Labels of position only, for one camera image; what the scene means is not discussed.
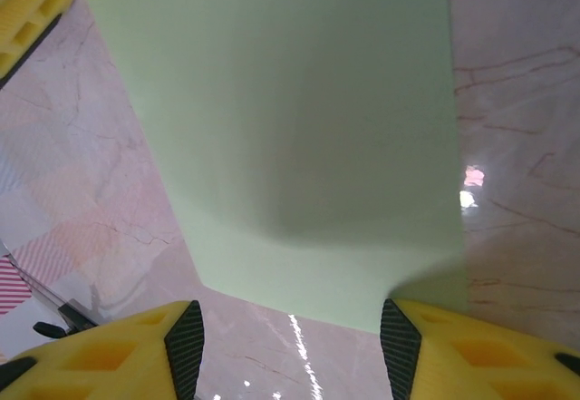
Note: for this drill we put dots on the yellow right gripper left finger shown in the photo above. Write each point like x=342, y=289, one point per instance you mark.
x=90, y=363

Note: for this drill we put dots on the light green paper sheet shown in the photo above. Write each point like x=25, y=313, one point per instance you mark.
x=294, y=100

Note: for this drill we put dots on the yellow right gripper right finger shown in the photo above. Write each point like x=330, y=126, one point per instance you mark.
x=489, y=363

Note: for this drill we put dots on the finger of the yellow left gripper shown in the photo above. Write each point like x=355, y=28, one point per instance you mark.
x=27, y=10

